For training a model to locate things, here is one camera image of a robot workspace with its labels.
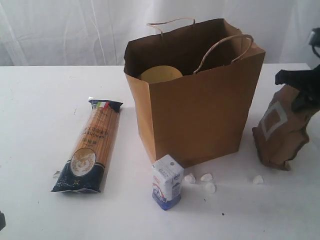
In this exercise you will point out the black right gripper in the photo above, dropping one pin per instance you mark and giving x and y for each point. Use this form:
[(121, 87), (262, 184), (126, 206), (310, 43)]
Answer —
[(306, 81)]

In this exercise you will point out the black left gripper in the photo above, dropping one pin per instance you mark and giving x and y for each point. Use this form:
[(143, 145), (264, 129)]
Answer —
[(2, 220)]

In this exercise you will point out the brown kraft pouch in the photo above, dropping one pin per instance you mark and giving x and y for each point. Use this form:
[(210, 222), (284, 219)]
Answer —
[(281, 132)]

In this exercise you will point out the brown paper shopping bag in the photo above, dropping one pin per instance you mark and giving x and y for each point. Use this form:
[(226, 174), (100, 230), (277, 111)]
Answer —
[(201, 115)]

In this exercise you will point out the glass nut jar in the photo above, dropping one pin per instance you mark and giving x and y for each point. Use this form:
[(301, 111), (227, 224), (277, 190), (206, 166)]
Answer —
[(160, 73)]

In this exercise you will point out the torn clear plastic scrap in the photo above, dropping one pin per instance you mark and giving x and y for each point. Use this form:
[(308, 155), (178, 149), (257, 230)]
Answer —
[(56, 174)]

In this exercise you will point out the spaghetti pack, blue ends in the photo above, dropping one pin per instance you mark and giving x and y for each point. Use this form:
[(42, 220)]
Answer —
[(90, 160)]

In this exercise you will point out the white garlic clove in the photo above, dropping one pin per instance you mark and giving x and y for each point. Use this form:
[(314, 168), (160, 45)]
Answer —
[(207, 177), (190, 178), (210, 188), (257, 180)]

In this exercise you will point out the small white blue milk carton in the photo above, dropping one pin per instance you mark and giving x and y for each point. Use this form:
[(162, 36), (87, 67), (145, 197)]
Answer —
[(167, 182)]

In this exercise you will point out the white backdrop curtain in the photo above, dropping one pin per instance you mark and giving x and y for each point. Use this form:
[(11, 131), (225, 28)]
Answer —
[(96, 32)]

